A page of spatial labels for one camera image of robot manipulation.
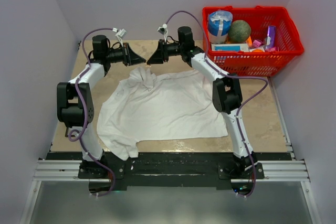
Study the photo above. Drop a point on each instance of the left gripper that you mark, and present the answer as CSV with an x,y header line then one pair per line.
x,y
130,57

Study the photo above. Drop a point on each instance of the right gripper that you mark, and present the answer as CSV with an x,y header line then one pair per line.
x,y
160,55

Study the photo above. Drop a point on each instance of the white t-shirt garment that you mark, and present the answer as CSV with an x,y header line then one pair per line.
x,y
147,107

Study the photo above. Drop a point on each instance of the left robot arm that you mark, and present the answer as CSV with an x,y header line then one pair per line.
x,y
75,106

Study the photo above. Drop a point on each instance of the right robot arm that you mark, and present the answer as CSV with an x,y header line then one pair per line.
x,y
226,92

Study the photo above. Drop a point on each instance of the blue white wrapped roll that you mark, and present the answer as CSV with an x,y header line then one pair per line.
x,y
218,26

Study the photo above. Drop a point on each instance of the green round melon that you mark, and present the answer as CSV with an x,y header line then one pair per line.
x,y
239,31

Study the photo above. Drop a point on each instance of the blue white carton box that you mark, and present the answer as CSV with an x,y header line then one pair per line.
x,y
230,47

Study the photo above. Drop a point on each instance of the red plastic basket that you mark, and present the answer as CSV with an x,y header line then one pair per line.
x,y
287,41

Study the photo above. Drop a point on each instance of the pink small container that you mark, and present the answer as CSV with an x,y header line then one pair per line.
x,y
257,43

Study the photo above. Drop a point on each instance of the purple snack packet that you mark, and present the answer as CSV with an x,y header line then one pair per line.
x,y
269,41

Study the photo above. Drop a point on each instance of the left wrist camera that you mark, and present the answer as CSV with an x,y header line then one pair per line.
x,y
119,33

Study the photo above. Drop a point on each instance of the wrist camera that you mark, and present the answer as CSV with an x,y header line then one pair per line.
x,y
119,33
162,29

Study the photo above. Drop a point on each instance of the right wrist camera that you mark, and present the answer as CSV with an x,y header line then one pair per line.
x,y
162,29

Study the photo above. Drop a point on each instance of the black square frame stand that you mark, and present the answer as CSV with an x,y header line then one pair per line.
x,y
67,132

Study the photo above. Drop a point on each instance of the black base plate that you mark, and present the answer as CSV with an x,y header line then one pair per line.
x,y
217,170

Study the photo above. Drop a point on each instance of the aluminium rail frame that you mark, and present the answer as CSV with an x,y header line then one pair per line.
x,y
278,167

